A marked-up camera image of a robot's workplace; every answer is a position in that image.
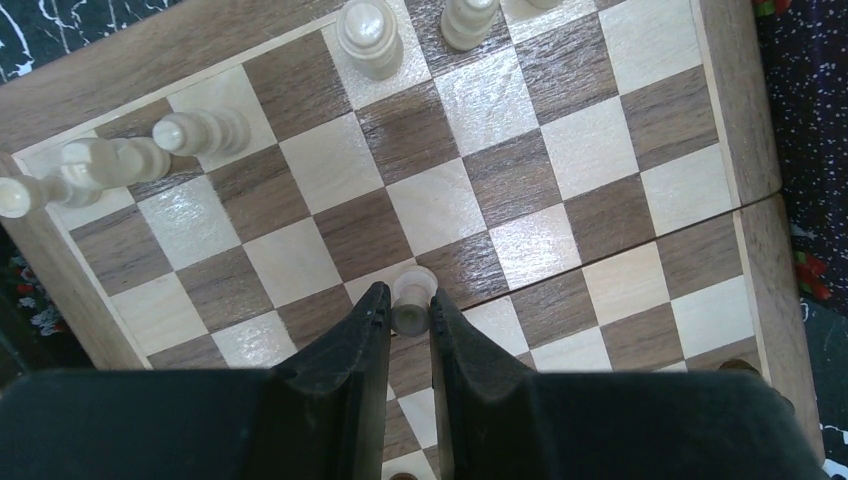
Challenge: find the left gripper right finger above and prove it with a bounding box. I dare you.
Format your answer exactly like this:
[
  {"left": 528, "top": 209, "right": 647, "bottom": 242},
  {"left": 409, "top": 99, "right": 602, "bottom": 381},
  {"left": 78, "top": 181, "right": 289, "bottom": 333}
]
[{"left": 430, "top": 290, "right": 825, "bottom": 479}]

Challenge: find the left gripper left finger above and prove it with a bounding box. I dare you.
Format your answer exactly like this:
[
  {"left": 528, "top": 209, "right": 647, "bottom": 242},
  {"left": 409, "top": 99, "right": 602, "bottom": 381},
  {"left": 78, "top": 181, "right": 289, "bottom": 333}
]
[{"left": 1, "top": 282, "right": 392, "bottom": 479}]

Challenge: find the white chess pawn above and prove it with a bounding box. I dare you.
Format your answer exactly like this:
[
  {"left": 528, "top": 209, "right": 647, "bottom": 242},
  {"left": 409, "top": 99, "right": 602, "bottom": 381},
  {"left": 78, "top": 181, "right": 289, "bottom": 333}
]
[{"left": 391, "top": 265, "right": 438, "bottom": 337}]

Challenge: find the white chess king piece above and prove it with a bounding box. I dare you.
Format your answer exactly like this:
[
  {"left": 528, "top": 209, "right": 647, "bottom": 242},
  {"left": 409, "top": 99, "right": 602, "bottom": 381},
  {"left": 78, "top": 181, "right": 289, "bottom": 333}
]
[{"left": 336, "top": 0, "right": 404, "bottom": 80}]

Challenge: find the wooden chess board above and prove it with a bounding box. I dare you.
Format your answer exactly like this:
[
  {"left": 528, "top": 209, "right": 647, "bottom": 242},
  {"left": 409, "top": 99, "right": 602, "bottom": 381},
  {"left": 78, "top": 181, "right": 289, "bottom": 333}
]
[{"left": 0, "top": 0, "right": 826, "bottom": 480}]

